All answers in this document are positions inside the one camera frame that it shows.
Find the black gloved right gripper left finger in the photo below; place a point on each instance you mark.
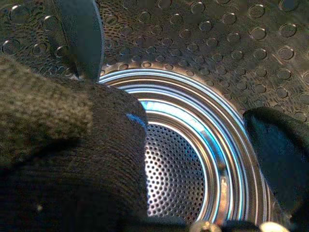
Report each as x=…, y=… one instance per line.
x=72, y=145

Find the black gloved right gripper right finger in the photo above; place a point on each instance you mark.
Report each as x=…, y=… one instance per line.
x=285, y=157

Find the perforated steel washer drum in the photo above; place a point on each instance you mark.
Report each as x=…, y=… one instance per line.
x=193, y=48

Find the dark drum paddle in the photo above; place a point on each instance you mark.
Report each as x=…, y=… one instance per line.
x=83, y=36

